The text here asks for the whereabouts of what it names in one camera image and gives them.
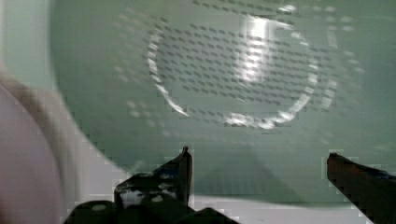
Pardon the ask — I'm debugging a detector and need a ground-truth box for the lilac round plate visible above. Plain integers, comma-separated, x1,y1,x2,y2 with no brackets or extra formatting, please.
0,69,76,224

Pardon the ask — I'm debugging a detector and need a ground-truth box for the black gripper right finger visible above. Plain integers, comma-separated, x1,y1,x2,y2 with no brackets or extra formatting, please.
327,153,396,224

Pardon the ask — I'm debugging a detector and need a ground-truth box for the mint green plastic strainer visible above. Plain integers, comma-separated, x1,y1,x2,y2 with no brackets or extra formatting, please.
0,0,396,206

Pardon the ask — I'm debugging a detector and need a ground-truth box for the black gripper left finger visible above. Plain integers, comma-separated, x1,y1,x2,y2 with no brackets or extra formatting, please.
64,147,238,224

